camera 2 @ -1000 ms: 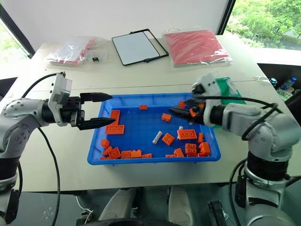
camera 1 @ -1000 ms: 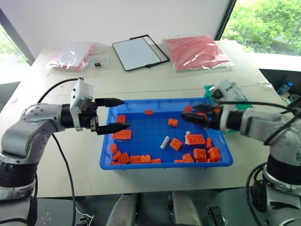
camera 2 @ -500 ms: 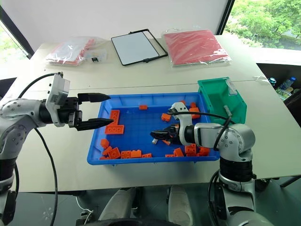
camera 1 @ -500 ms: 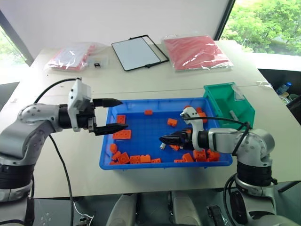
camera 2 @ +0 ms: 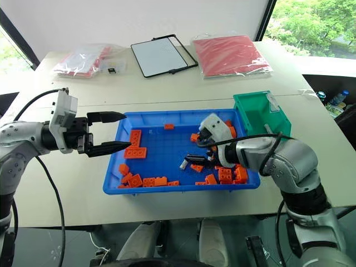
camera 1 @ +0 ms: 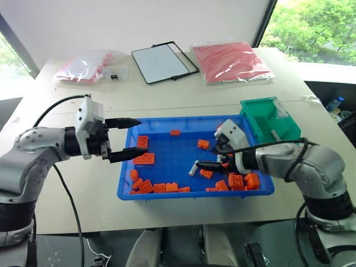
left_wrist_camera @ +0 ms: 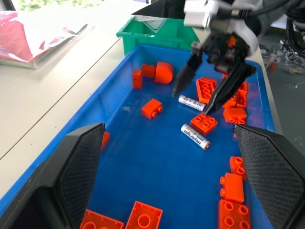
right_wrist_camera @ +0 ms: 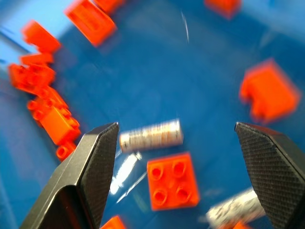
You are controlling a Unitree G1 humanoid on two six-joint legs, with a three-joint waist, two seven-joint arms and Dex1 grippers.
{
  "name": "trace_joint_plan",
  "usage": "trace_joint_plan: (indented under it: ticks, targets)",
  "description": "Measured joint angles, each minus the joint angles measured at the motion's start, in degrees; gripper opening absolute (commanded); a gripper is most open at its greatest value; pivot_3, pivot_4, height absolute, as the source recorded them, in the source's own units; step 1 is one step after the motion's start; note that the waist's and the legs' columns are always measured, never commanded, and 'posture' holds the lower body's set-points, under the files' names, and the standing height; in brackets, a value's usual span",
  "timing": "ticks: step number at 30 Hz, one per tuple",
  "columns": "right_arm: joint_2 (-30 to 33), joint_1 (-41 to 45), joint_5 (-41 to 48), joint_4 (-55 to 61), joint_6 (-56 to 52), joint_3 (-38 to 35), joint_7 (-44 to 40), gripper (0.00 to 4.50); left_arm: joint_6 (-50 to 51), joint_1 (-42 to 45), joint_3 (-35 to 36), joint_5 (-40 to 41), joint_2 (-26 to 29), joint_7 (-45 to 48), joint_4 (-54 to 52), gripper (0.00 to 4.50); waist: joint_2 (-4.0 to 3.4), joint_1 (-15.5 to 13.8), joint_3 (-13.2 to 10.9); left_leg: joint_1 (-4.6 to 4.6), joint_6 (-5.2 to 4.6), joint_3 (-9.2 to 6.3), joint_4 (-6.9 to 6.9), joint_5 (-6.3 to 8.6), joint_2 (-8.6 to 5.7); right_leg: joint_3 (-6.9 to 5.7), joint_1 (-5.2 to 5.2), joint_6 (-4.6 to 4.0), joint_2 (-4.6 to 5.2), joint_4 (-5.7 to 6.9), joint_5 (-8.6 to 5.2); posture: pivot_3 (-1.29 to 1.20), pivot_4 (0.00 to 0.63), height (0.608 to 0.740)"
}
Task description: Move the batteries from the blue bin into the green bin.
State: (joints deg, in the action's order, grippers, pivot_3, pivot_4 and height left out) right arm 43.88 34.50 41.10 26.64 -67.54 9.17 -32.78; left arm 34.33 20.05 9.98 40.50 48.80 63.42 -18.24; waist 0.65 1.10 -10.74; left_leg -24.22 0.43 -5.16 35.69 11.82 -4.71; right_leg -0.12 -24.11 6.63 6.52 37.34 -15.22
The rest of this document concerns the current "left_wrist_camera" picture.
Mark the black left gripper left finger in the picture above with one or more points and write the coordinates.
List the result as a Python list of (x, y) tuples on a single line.
[(71, 171)]

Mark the red and white tool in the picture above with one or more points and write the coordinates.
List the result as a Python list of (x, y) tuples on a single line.
[(272, 62)]

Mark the orange hollow-underside flat brick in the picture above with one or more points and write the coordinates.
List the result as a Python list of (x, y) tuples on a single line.
[(101, 221)]

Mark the white label sheet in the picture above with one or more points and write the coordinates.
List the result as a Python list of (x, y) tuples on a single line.
[(152, 23)]

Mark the orange rounded toy brick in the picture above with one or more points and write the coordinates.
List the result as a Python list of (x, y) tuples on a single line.
[(164, 72)]

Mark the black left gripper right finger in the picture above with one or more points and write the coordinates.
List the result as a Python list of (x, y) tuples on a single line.
[(274, 171)]

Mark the white AA battery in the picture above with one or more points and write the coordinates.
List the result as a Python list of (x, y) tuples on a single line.
[(195, 136), (190, 102)]

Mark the red and white plastic bag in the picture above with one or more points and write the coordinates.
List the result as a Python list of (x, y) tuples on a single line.
[(16, 45)]

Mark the orange six-stud flat brick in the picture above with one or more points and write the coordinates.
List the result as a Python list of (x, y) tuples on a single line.
[(205, 88)]

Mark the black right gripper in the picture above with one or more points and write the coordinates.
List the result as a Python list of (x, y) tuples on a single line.
[(219, 47)]

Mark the black object behind bins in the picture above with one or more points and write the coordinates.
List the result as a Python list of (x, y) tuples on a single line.
[(164, 8)]

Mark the green plastic bin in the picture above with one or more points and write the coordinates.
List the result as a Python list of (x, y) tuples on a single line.
[(133, 39)]

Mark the small orange two-stud brick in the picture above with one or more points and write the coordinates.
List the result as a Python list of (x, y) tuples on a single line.
[(137, 80)]

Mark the orange four-stud flat brick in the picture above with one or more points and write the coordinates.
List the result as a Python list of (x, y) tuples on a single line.
[(203, 123), (234, 214)]

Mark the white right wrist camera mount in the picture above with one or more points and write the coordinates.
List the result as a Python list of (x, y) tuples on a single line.
[(196, 14)]

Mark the blue plastic bin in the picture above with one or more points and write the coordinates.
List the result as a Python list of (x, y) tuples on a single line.
[(155, 171)]

